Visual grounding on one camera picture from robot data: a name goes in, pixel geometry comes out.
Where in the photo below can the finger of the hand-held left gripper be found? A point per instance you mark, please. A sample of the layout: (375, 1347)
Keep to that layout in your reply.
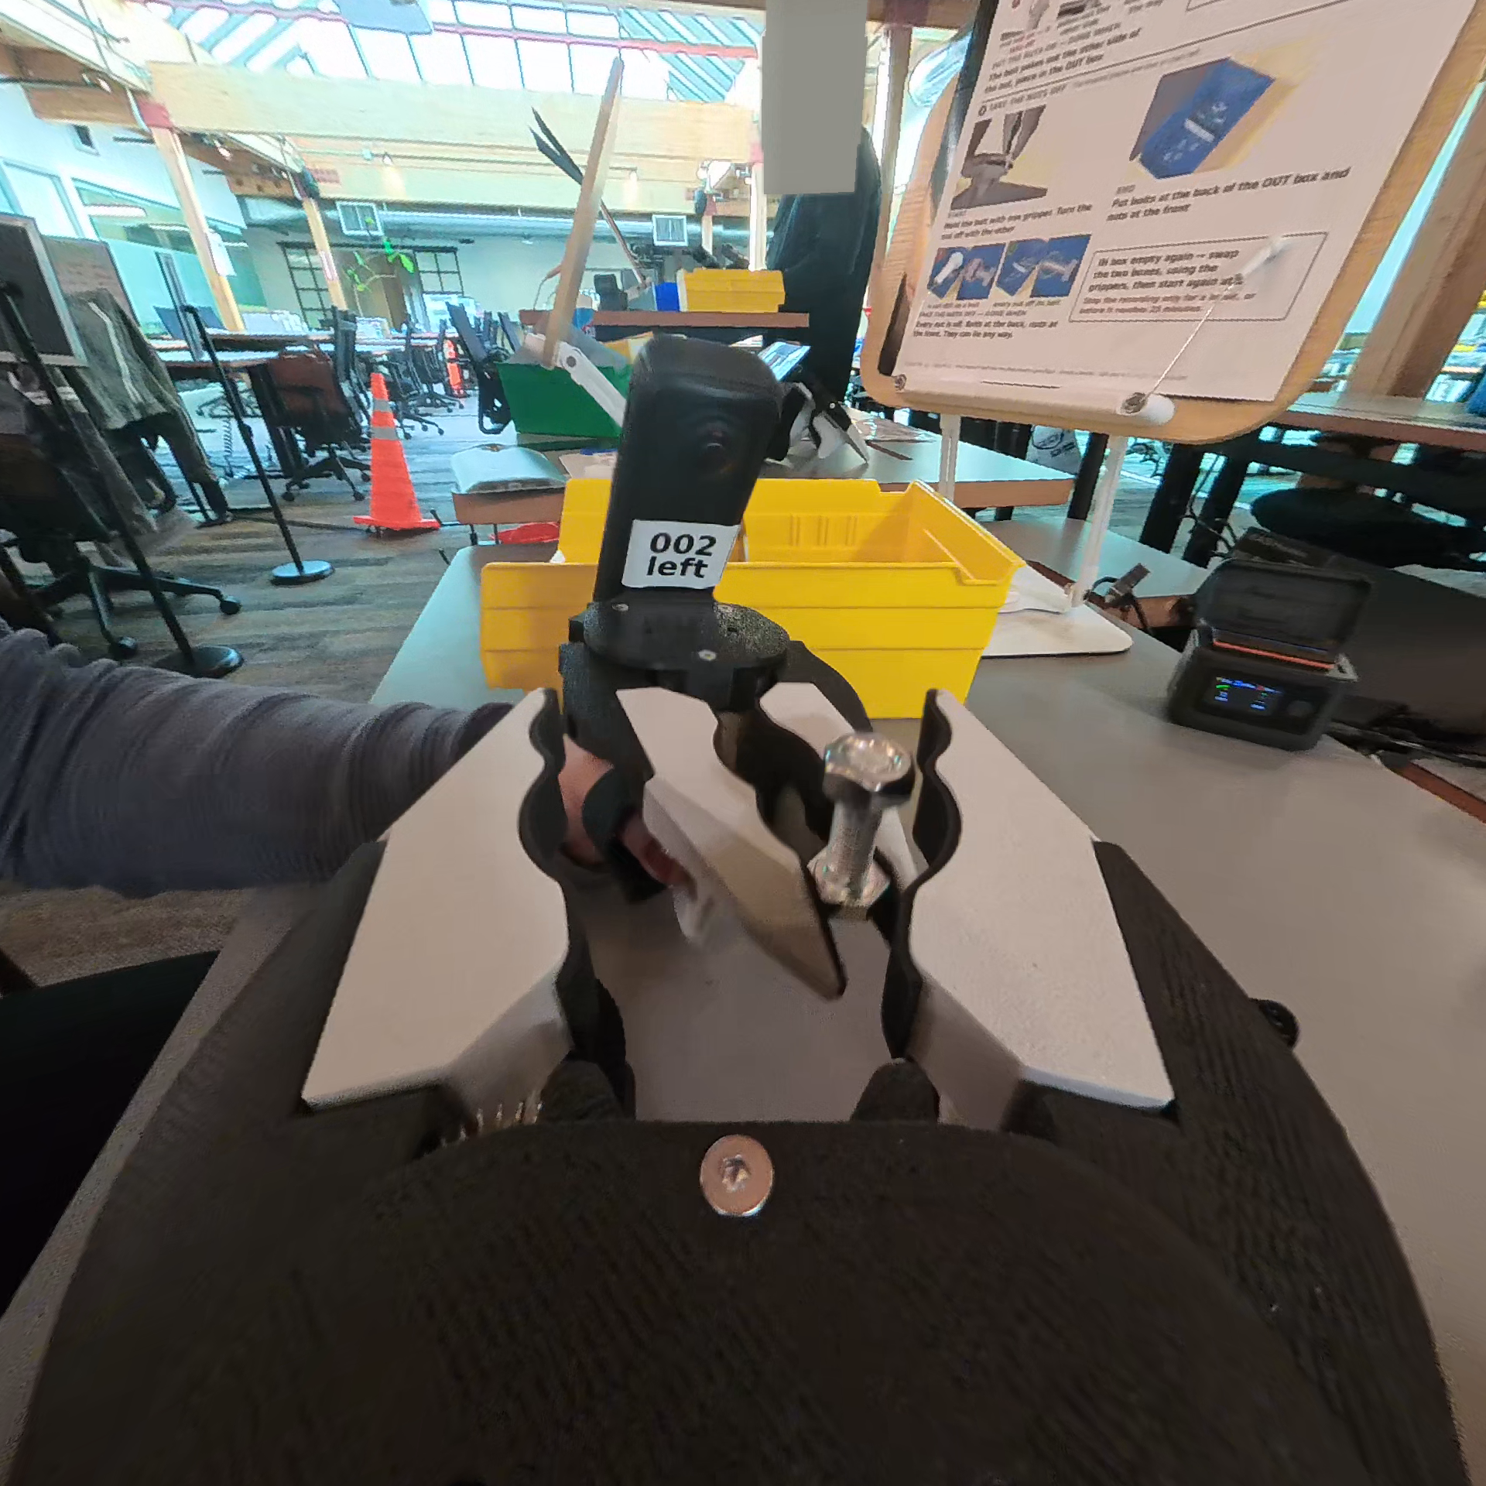
(719, 837)
(801, 704)

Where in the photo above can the black portable power station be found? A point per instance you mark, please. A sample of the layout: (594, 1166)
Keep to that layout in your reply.
(1267, 626)

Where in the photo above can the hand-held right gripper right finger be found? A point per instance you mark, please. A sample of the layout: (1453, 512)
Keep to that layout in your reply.
(1033, 929)

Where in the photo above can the black sign stand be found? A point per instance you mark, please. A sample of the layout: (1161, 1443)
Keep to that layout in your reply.
(196, 661)

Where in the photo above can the black stanchion post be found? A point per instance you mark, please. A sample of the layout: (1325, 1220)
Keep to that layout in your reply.
(301, 573)

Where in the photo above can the grey jacket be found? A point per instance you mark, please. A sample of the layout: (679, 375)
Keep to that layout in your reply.
(127, 383)

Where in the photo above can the person's left hand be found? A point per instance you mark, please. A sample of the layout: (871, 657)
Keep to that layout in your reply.
(578, 812)

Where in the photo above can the person's dark trousers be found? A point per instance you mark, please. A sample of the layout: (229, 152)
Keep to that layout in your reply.
(70, 1101)

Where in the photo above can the wooden instruction board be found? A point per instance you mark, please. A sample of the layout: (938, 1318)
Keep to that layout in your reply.
(1161, 174)

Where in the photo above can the dark office chair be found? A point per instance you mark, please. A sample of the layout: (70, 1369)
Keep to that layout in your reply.
(307, 400)

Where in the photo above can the black office chair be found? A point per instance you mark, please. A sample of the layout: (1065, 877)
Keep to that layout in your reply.
(47, 487)

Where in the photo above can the steel hex bolt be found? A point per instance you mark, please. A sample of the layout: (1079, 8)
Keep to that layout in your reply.
(865, 766)

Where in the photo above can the person's left forearm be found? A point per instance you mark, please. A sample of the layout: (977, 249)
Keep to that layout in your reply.
(230, 777)

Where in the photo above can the green bin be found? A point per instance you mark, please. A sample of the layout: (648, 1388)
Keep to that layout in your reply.
(546, 408)

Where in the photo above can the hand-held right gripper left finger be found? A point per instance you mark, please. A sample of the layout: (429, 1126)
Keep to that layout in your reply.
(442, 929)

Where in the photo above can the orange traffic cone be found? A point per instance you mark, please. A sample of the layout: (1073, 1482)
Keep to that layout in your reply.
(394, 476)
(455, 371)

